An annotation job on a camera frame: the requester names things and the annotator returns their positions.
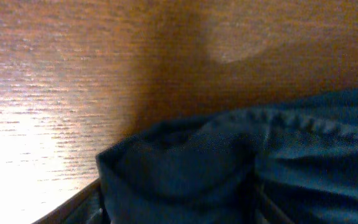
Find navy blue shorts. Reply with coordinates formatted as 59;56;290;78
96;90;358;223

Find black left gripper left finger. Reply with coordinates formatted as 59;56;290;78
34;179;111;224

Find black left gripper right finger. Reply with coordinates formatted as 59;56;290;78
253;185;295;224

